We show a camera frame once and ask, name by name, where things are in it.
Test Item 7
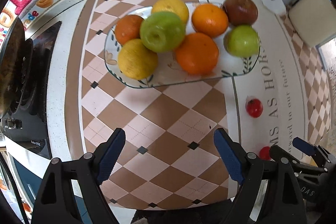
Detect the bright orange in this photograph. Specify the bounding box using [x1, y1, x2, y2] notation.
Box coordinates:
[174, 32, 219, 76]
[191, 3, 229, 38]

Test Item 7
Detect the yellow lemon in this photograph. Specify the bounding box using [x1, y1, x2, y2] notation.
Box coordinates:
[151, 0, 189, 24]

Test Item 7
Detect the bright orange front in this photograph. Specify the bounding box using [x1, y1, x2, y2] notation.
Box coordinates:
[191, 3, 229, 38]

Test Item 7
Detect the dark red apple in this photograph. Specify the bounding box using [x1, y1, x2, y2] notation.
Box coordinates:
[223, 0, 259, 26]

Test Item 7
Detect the green apple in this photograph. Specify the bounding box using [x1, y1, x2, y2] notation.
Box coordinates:
[223, 25, 260, 58]
[139, 11, 186, 53]

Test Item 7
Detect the black frying pan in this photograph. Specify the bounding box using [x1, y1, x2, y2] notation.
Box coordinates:
[1, 18, 25, 118]

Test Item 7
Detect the black gas stove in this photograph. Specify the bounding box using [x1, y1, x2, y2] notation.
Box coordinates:
[1, 21, 62, 159]

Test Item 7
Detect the dark reddish orange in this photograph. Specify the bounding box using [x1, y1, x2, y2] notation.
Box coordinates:
[114, 15, 144, 46]

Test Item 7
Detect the upper cherry tomato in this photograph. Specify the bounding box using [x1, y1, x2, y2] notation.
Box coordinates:
[245, 98, 264, 118]

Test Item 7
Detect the white folded cloth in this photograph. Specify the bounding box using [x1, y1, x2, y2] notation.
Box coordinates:
[261, 0, 286, 16]

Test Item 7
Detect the oval decorated ceramic plate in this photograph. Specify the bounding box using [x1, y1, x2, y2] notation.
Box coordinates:
[103, 2, 262, 89]

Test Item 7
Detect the cherry tomato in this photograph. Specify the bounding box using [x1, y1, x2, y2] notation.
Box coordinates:
[259, 146, 271, 161]
[245, 98, 264, 118]

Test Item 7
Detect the checkered table mat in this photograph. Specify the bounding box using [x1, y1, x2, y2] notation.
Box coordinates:
[66, 0, 331, 210]

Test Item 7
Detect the yellow-green speckled citrus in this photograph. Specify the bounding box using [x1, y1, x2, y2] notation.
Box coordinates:
[117, 39, 158, 80]

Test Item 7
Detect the lower cherry tomato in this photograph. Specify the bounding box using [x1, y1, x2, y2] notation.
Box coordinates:
[259, 146, 271, 161]

